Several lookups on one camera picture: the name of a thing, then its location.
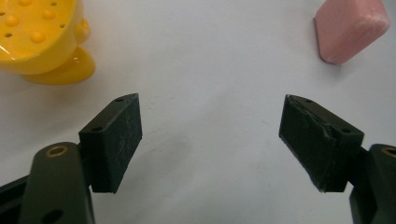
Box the yellow soap dish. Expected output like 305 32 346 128
0 0 96 86

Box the pink soap bar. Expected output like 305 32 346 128
314 0 391 65

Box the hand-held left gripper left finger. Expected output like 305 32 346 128
19 92 144 224

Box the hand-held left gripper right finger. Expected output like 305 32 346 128
278 94 396 224

